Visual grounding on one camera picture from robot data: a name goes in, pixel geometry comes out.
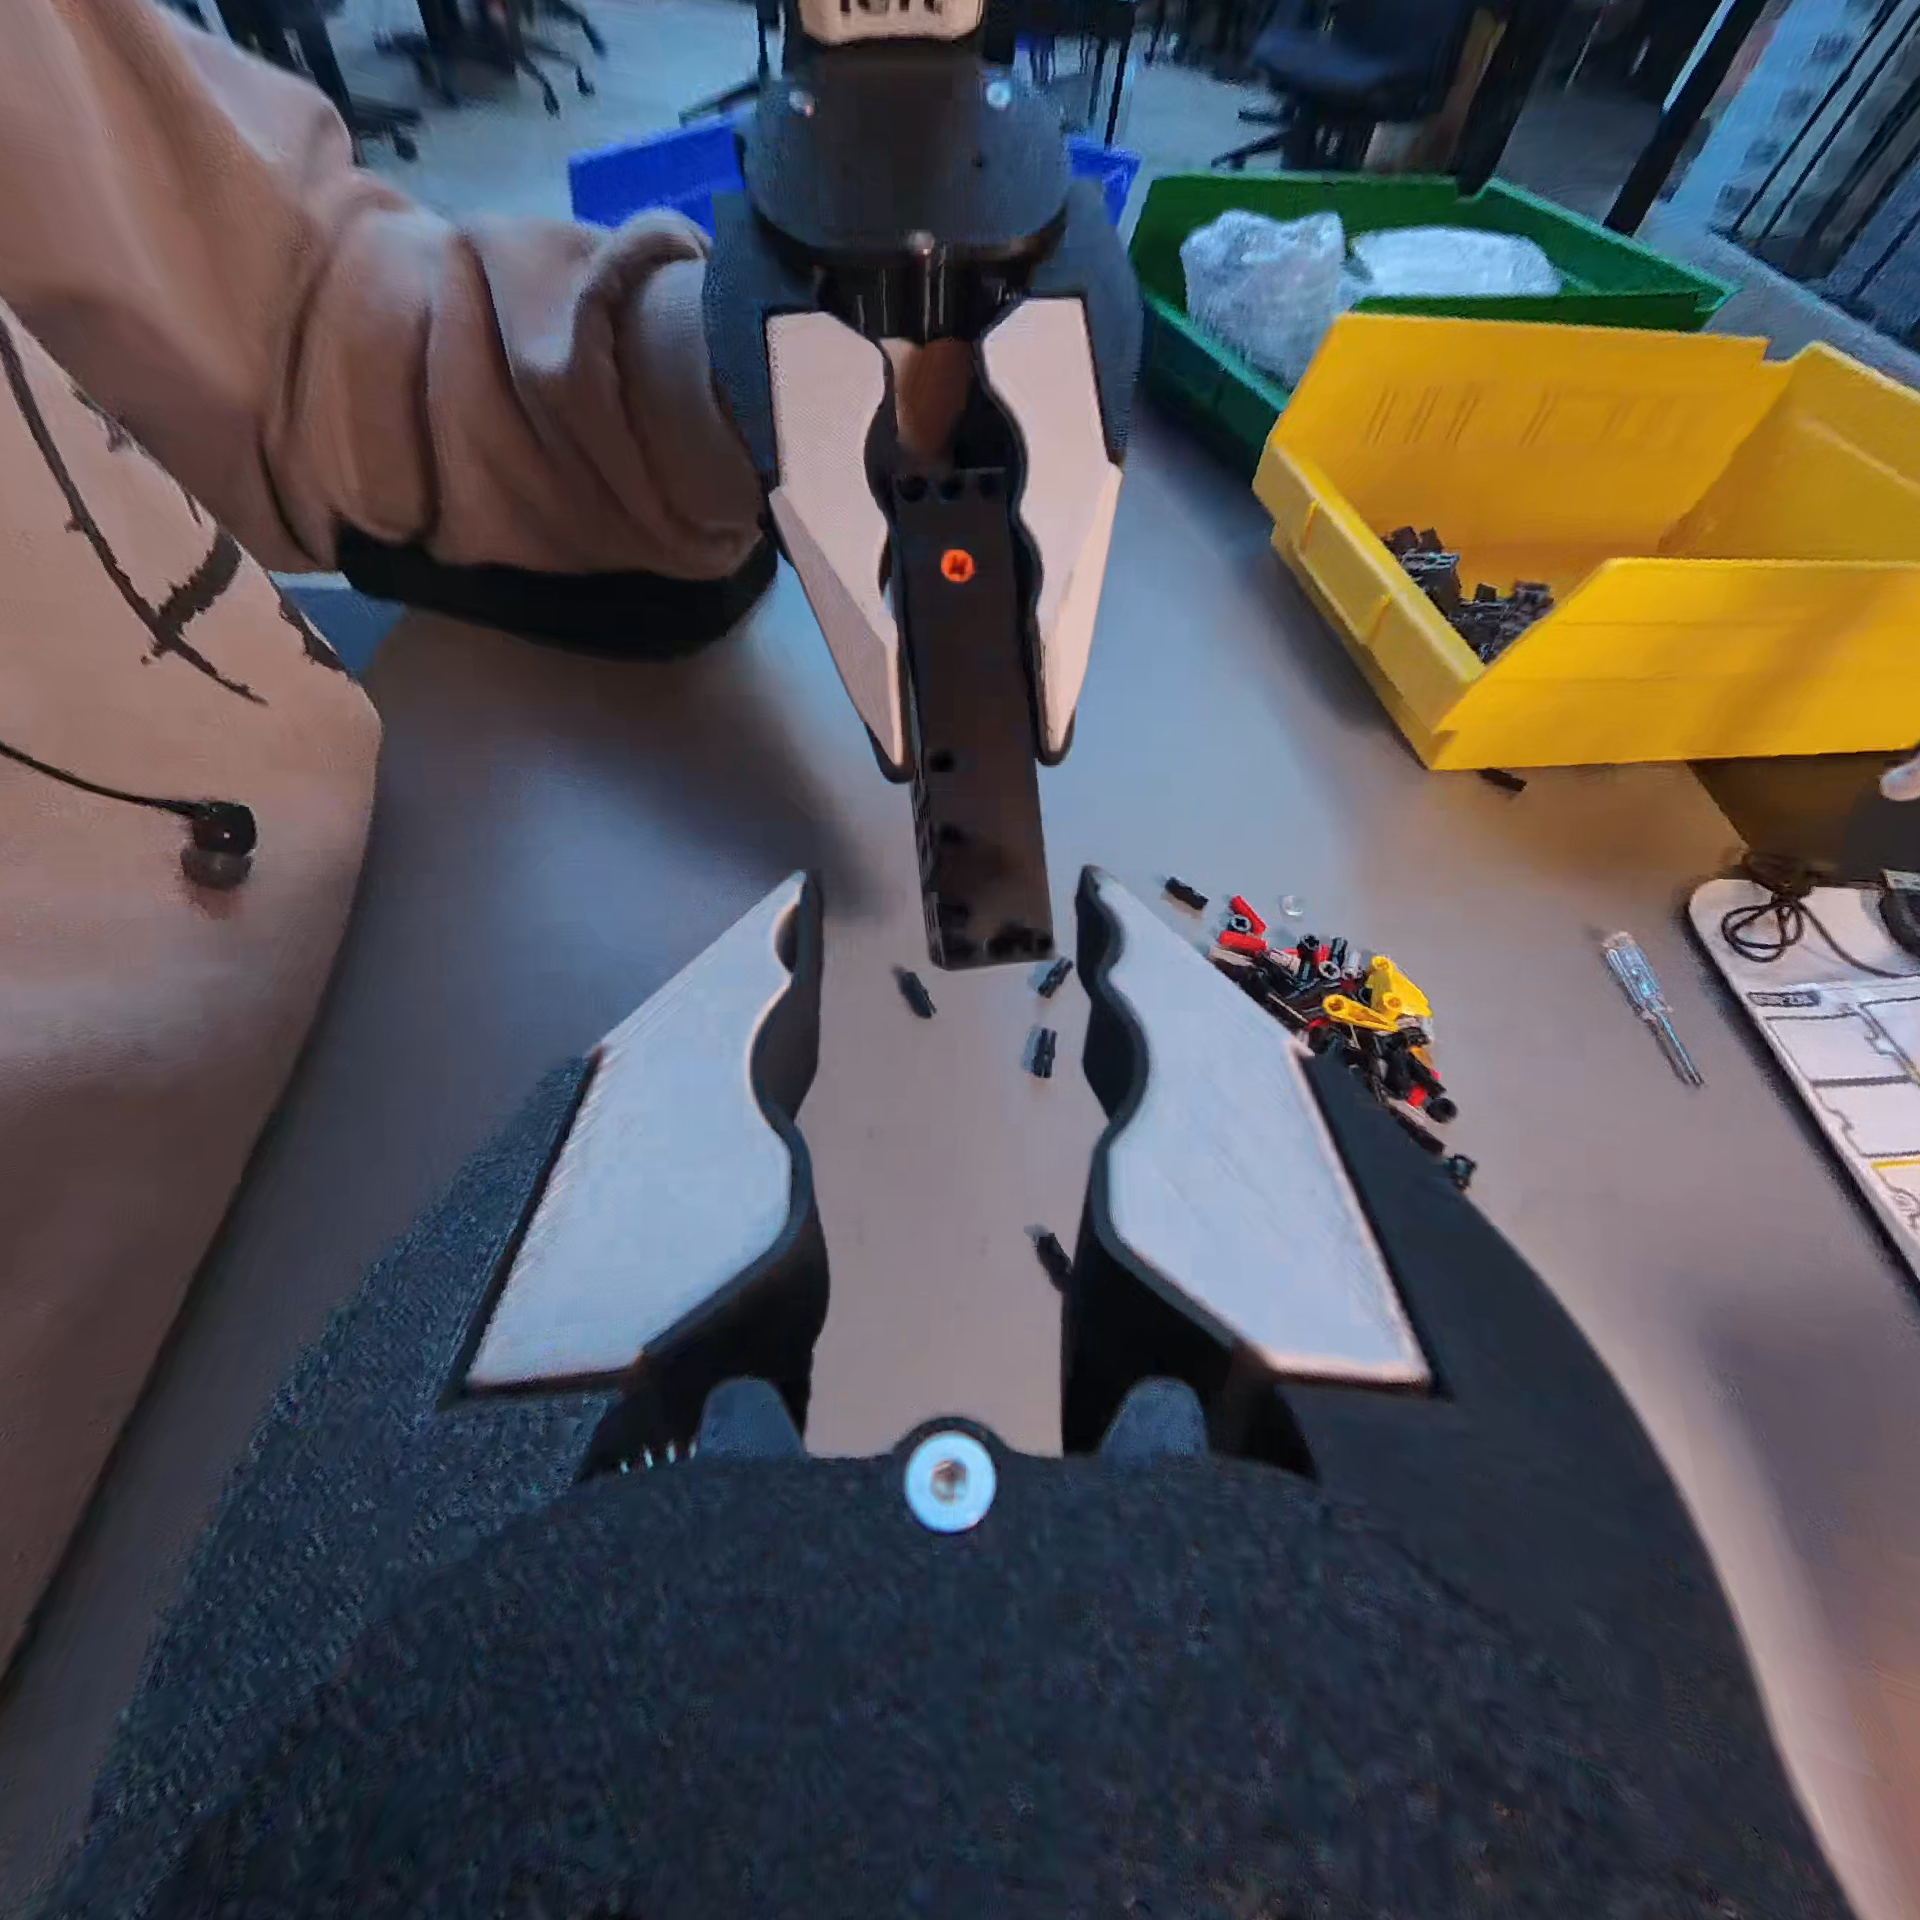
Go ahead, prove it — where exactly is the yellow storage bin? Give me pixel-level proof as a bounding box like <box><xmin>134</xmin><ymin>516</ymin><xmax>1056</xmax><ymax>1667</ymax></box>
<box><xmin>1252</xmin><ymin>311</ymin><xmax>1920</xmax><ymax>776</ymax></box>

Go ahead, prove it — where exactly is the black perforated building block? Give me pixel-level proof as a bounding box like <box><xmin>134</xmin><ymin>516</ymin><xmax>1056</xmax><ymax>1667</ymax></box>
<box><xmin>885</xmin><ymin>464</ymin><xmax>1058</xmax><ymax>975</ymax></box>

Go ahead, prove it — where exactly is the black chair armrest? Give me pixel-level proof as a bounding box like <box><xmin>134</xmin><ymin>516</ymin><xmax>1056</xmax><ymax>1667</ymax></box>
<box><xmin>333</xmin><ymin>526</ymin><xmax>781</xmax><ymax>663</ymax></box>

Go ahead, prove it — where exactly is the grey desk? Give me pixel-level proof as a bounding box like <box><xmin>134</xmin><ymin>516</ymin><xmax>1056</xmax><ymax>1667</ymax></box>
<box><xmin>0</xmin><ymin>225</ymin><xmax>1920</xmax><ymax>1920</ymax></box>

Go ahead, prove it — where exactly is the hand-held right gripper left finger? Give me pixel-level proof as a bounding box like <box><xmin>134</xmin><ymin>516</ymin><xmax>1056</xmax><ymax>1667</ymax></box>
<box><xmin>461</xmin><ymin>874</ymin><xmax>829</xmax><ymax>1455</ymax></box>

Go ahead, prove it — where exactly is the dark chair seat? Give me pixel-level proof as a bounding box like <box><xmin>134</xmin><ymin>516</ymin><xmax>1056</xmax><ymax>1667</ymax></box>
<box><xmin>276</xmin><ymin>577</ymin><xmax>408</xmax><ymax>676</ymax></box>

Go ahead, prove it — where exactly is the person's beige hoodie torso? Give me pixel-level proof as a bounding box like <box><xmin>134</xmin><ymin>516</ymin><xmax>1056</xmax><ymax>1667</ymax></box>
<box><xmin>0</xmin><ymin>299</ymin><xmax>385</xmax><ymax>1654</ymax></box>

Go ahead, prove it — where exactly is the clear plastic-wrapped bundle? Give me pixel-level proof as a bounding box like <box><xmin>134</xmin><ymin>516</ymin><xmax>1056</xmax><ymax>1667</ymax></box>
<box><xmin>1180</xmin><ymin>211</ymin><xmax>1354</xmax><ymax>384</ymax></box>
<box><xmin>1341</xmin><ymin>225</ymin><xmax>1562</xmax><ymax>302</ymax></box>

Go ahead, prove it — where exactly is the black USB cable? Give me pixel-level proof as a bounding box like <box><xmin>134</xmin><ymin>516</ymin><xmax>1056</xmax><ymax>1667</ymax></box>
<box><xmin>1716</xmin><ymin>855</ymin><xmax>1920</xmax><ymax>970</ymax></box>

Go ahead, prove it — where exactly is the green storage bin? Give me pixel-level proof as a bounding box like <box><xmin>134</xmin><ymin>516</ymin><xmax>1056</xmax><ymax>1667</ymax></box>
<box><xmin>1125</xmin><ymin>171</ymin><xmax>1742</xmax><ymax>467</ymax></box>

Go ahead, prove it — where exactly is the person's left forearm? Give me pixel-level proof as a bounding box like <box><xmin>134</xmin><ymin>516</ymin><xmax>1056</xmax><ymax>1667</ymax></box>
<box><xmin>0</xmin><ymin>0</ymin><xmax>776</xmax><ymax>588</ymax></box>

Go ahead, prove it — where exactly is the black earphone with cable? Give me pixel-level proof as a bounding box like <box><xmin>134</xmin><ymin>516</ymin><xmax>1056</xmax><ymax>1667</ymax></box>
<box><xmin>0</xmin><ymin>737</ymin><xmax>260</xmax><ymax>894</ymax></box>

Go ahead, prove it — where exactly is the blue storage bin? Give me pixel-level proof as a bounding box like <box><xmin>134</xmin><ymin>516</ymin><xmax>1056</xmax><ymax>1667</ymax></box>
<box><xmin>568</xmin><ymin>113</ymin><xmax>1144</xmax><ymax>233</ymax></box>

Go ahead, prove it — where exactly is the heap of black building pieces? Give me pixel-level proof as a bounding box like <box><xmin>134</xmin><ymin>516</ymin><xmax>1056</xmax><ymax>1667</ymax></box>
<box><xmin>1381</xmin><ymin>526</ymin><xmax>1557</xmax><ymax>665</ymax></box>

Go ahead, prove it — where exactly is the clear-handled screwdriver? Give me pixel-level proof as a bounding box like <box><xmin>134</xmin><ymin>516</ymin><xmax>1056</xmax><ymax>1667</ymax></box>
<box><xmin>1597</xmin><ymin>931</ymin><xmax>1708</xmax><ymax>1088</ymax></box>

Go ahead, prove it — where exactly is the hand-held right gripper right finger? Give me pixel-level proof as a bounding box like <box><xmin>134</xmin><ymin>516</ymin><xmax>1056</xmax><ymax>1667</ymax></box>
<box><xmin>1062</xmin><ymin>866</ymin><xmax>1433</xmax><ymax>1455</ymax></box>

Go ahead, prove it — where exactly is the black box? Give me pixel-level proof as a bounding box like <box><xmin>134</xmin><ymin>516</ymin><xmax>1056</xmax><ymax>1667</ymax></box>
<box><xmin>1696</xmin><ymin>751</ymin><xmax>1920</xmax><ymax>887</ymax></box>

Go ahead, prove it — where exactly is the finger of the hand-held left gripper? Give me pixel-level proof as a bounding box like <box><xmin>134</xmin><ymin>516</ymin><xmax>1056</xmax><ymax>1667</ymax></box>
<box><xmin>762</xmin><ymin>311</ymin><xmax>917</xmax><ymax>783</ymax></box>
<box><xmin>978</xmin><ymin>298</ymin><xmax>1126</xmax><ymax>762</ymax></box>

